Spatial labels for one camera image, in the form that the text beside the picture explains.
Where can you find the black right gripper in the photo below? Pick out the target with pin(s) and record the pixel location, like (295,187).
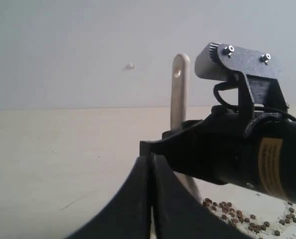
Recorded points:
(226,153)

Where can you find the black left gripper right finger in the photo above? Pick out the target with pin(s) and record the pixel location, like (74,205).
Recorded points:
(177,214)

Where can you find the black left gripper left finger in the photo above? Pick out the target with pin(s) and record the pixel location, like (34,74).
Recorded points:
(128,214)

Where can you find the white wooden brush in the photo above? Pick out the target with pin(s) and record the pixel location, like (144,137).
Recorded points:
(180,77)

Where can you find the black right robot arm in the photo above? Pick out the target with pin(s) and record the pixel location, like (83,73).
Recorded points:
(276,156)

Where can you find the brown and white grains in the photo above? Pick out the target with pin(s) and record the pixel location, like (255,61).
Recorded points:
(254,225)

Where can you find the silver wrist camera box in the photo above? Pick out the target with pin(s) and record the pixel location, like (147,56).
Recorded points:
(255,73)

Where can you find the white blob on wall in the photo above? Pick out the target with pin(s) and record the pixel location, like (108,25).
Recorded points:
(129,66)

